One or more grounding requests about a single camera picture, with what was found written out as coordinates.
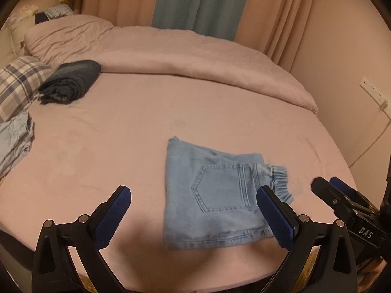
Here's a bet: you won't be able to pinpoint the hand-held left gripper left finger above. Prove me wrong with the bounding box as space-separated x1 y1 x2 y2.
32 185 132 293

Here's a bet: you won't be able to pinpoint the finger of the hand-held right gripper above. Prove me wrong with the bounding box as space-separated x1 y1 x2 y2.
330 176 378 215
311 176 358 221

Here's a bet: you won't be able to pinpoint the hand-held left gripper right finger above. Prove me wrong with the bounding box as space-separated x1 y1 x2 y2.
256 186 362 293

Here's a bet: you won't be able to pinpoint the light blue denim pants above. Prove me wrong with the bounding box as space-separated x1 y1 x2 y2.
163 136 295 251

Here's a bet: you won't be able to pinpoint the yellow shaggy rug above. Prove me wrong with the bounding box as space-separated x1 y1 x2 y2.
298 246 316 293

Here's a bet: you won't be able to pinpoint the pink bed sheet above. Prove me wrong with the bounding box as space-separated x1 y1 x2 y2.
0 70 361 293

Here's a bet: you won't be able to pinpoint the crumpled pale blue garment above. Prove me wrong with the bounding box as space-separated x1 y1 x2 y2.
0 111 34 174

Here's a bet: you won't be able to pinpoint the dark folded garment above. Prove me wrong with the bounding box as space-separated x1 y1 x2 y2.
37 59 102 105

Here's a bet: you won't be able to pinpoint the plaid pillow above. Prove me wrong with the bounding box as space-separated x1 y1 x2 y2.
0 55 55 123

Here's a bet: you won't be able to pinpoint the pink duvet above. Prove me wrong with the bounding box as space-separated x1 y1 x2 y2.
24 14 319 115

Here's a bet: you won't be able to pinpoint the pink curtain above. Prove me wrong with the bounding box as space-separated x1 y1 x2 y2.
232 0 324 74
81 0 162 28

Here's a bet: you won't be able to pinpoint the white cushioned headboard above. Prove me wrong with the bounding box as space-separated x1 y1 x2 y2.
0 4 39 64

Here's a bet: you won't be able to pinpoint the blue checked pillow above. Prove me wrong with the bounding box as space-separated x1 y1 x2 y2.
34 4 75 25

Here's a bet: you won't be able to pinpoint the grey-green curtain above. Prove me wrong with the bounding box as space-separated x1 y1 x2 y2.
152 0 255 42

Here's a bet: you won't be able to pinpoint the white charging cable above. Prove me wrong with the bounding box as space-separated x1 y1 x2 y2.
348 101 390 168

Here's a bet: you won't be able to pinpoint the white wall socket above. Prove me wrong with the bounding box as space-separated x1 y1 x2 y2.
359 76 390 112

